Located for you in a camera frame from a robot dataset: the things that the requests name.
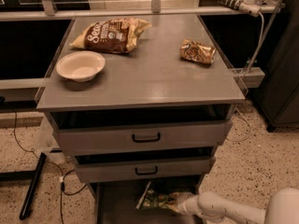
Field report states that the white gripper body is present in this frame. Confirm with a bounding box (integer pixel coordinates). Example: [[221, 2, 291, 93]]
[[177, 192, 203, 217]]

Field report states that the green jalapeno chip bag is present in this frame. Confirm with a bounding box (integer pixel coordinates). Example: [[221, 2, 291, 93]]
[[135, 181, 179, 212]]

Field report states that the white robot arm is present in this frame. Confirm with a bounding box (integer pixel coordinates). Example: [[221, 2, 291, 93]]
[[177, 188, 299, 224]]

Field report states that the bottom grey drawer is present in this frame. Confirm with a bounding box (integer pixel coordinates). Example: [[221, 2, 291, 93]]
[[92, 175, 204, 224]]

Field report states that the grey drawer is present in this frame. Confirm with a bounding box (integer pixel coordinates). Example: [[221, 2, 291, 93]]
[[92, 175, 204, 224], [49, 104, 233, 156], [75, 147, 214, 183]]

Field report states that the middle grey drawer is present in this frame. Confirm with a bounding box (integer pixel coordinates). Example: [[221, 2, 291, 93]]
[[75, 147, 214, 183]]

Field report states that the grey drawer cabinet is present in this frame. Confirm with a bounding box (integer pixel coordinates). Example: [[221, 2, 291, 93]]
[[35, 13, 246, 224]]

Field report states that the top grey drawer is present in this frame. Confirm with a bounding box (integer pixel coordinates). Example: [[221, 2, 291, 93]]
[[49, 104, 233, 156]]

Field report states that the small gold snack bag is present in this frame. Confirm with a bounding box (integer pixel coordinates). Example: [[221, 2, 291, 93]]
[[179, 39, 216, 64]]

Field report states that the brown yellow chip bag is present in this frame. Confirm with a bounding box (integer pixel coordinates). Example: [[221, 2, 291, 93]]
[[70, 17, 151, 54]]

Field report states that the black metal floor bar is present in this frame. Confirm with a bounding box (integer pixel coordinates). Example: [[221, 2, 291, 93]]
[[19, 153, 47, 220]]

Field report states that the white paper bowl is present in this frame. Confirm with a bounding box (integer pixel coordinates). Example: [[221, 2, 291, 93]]
[[56, 51, 106, 82]]

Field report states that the white power strip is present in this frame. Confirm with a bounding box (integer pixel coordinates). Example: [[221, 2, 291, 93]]
[[216, 0, 261, 17]]

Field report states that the black middle drawer handle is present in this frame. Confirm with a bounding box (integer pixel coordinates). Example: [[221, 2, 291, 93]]
[[135, 166, 158, 175]]

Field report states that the black drawer handle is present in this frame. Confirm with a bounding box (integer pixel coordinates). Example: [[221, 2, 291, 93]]
[[132, 133, 161, 143], [135, 166, 158, 175]]

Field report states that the black top drawer handle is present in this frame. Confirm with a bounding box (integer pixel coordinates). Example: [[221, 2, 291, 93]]
[[132, 133, 161, 143]]

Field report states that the black floor cable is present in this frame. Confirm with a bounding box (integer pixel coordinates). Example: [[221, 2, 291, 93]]
[[8, 107, 87, 224]]

